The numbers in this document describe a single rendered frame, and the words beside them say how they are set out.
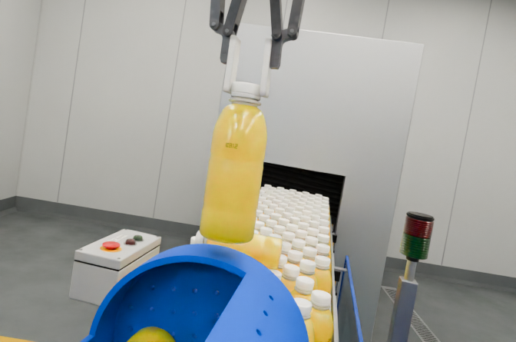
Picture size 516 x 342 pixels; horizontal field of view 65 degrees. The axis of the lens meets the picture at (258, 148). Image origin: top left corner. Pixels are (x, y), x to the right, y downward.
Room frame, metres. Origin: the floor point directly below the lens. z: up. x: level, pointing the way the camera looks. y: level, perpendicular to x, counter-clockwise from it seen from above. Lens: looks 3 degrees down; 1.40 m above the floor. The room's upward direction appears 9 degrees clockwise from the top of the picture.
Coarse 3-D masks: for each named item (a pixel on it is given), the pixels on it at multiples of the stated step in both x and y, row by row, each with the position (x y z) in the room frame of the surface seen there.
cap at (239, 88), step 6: (234, 84) 0.50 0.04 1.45; (240, 84) 0.49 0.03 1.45; (246, 84) 0.49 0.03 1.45; (252, 84) 0.49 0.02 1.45; (234, 90) 0.50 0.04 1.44; (240, 90) 0.49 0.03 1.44; (246, 90) 0.49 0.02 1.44; (252, 90) 0.49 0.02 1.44; (258, 90) 0.50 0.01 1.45; (240, 96) 0.49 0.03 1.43; (246, 96) 0.49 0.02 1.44; (252, 96) 0.49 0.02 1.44; (258, 96) 0.50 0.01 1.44
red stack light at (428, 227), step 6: (408, 222) 0.94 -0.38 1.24; (414, 222) 0.92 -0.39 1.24; (420, 222) 0.92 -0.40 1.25; (426, 222) 0.92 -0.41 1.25; (432, 222) 0.93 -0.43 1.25; (408, 228) 0.93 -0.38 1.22; (414, 228) 0.92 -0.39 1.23; (420, 228) 0.92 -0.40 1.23; (426, 228) 0.92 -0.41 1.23; (432, 228) 0.93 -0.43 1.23; (414, 234) 0.92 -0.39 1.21; (420, 234) 0.92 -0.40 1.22; (426, 234) 0.92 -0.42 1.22
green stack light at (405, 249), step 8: (408, 240) 0.93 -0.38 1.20; (416, 240) 0.92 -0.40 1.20; (424, 240) 0.92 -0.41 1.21; (400, 248) 0.95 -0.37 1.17; (408, 248) 0.93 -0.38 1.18; (416, 248) 0.92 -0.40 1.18; (424, 248) 0.92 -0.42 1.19; (408, 256) 0.92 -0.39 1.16; (416, 256) 0.92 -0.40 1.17; (424, 256) 0.92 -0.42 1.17
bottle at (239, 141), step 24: (240, 120) 0.48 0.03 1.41; (264, 120) 0.50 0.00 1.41; (216, 144) 0.48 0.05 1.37; (240, 144) 0.47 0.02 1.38; (264, 144) 0.49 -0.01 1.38; (216, 168) 0.48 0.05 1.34; (240, 168) 0.47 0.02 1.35; (216, 192) 0.48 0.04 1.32; (240, 192) 0.47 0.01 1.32; (216, 216) 0.47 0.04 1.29; (240, 216) 0.47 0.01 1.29; (216, 240) 0.47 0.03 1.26; (240, 240) 0.47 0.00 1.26
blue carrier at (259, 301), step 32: (160, 256) 0.51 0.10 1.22; (192, 256) 0.48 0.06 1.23; (224, 256) 0.50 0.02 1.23; (128, 288) 0.55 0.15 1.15; (160, 288) 0.55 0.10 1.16; (192, 288) 0.54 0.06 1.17; (224, 288) 0.53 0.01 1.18; (256, 288) 0.45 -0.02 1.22; (96, 320) 0.50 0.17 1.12; (128, 320) 0.55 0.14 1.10; (160, 320) 0.54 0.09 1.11; (192, 320) 0.54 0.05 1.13; (224, 320) 0.35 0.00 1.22; (256, 320) 0.39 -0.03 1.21; (288, 320) 0.45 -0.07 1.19
